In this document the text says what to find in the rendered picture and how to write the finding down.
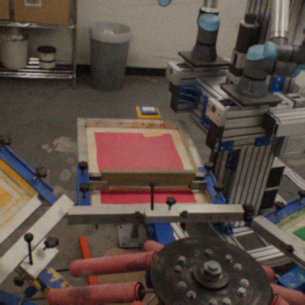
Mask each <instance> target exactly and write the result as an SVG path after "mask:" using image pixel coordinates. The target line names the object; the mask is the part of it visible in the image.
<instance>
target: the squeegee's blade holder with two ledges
mask: <svg viewBox="0 0 305 305"><path fill-rule="evenodd" d="M188 188H189V186H188V185H155V187H154V189H188ZM108 189H150V187H149V186H148V185H108Z"/></svg>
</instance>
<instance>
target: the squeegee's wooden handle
mask: <svg viewBox="0 0 305 305"><path fill-rule="evenodd" d="M196 175H197V173H196V171H195V170H102V171H101V181H107V185H106V187H108V185H148V183H149V182H150V181H151V180H153V181H155V183H156V185H188V186H189V187H191V181H195V179H196Z"/></svg>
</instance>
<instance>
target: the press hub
mask: <svg viewBox="0 0 305 305"><path fill-rule="evenodd" d="M150 281H151V284H152V288H153V290H154V292H155V294H156V296H157V297H158V298H159V300H160V301H161V302H159V303H157V304H155V305H269V303H270V300H271V296H272V288H271V284H270V282H269V279H268V276H267V274H266V272H265V270H264V269H263V268H262V266H261V264H260V263H259V262H258V261H257V260H256V259H255V258H254V257H253V256H252V255H251V254H250V253H248V252H246V251H245V250H244V249H242V248H240V247H239V246H236V245H234V244H232V243H229V242H226V241H224V240H220V239H216V238H210V237H202V236H195V237H188V238H181V239H179V240H175V241H173V242H170V243H169V244H166V245H165V246H164V247H163V248H161V249H160V250H159V252H158V253H157V254H156V255H155V257H154V259H153V261H152V263H151V267H150Z"/></svg>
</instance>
